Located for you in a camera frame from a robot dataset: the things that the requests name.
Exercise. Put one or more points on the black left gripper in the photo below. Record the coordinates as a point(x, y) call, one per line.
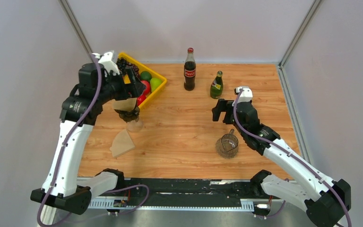
point(135, 91)

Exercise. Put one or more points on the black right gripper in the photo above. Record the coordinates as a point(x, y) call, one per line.
point(222, 106)

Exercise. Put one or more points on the brown paper coffee filter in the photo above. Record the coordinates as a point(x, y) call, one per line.
point(127, 105)

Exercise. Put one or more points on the amber coffee dripper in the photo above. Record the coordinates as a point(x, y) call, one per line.
point(130, 116)

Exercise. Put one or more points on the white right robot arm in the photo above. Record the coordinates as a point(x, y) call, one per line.
point(324, 200)

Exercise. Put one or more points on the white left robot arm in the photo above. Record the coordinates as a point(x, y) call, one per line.
point(97, 85)

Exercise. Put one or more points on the red apple upper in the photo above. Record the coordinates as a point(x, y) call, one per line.
point(147, 87)

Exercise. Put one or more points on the red apple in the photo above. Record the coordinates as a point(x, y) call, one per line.
point(147, 87)
point(141, 99)

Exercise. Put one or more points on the green lime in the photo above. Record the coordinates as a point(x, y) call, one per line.
point(146, 76)

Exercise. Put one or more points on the red apple lower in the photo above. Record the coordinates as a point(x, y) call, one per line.
point(141, 99)

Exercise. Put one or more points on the yellow plastic fruit tray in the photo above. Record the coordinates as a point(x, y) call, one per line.
point(142, 67)

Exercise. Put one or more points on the green glass bottle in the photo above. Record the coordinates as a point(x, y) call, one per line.
point(217, 86)

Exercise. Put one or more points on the green pear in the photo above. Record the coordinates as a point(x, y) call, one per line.
point(155, 83)

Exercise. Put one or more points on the dark grape bunch upper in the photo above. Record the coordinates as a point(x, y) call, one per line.
point(123, 64)

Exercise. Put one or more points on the glass carafe right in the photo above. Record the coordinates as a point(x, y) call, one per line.
point(227, 145)

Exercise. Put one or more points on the glass carafe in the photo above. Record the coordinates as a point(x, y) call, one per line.
point(227, 145)
point(135, 125)

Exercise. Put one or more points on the glass carafe left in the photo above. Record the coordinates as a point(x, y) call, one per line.
point(135, 125)

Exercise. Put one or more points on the cola glass bottle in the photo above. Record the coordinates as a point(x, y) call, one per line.
point(189, 70)

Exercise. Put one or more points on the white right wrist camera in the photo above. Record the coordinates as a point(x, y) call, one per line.
point(244, 94)

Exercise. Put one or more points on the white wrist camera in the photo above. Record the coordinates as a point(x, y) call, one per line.
point(108, 60)
point(244, 94)

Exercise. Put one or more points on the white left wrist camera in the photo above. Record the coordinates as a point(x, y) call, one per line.
point(108, 60)

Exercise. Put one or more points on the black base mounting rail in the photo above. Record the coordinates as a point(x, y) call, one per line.
point(191, 193)

